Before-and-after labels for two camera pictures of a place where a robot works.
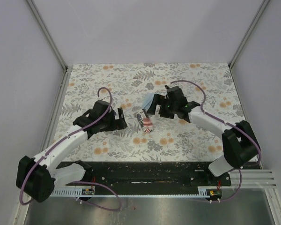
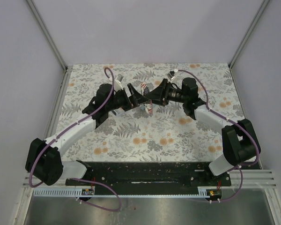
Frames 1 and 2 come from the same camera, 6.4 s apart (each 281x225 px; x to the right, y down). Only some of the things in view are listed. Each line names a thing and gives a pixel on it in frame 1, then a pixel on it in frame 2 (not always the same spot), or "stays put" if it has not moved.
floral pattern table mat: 149,137 stays put
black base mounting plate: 151,175 stays put
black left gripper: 117,124 -> 138,98
